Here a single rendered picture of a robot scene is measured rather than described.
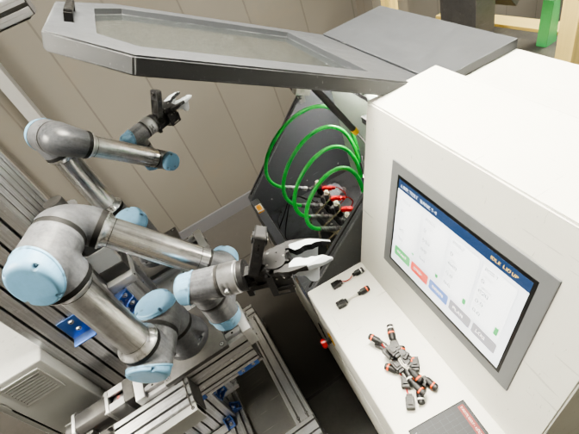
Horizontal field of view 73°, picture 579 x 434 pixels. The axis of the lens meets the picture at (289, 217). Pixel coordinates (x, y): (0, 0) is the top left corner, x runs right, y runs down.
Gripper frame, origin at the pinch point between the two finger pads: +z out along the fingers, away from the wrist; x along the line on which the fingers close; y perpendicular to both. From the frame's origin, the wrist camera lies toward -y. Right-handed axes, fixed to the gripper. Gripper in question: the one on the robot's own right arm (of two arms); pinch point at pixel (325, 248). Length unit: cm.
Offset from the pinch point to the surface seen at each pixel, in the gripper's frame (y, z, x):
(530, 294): 9.4, 34.6, 14.3
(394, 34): -16, 36, -86
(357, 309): 45.3, 0.4, -21.0
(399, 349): 44.7, 10.1, -3.7
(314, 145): 26, -4, -106
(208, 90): 12, -73, -214
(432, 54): -13, 42, -62
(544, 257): 1.3, 36.7, 14.0
